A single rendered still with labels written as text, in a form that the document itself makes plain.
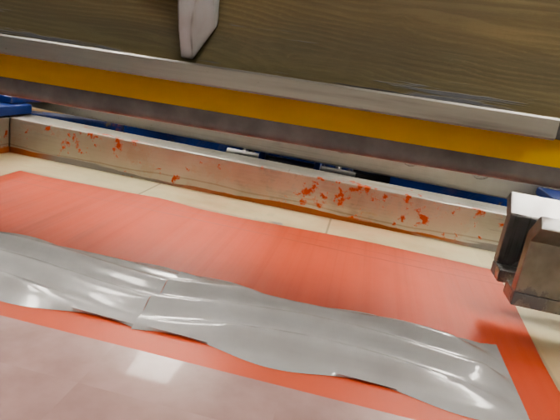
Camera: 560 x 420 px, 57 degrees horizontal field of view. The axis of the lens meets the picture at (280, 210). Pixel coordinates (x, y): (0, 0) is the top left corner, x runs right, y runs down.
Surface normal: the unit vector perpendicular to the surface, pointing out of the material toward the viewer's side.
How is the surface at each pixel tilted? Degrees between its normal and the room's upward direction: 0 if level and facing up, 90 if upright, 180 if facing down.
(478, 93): 89
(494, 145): 89
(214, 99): 89
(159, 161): 90
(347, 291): 0
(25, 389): 0
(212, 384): 0
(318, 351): 38
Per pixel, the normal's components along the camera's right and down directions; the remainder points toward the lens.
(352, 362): -0.02, -0.59
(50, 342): 0.16, -0.95
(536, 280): -0.18, 0.24
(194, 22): 0.53, 0.63
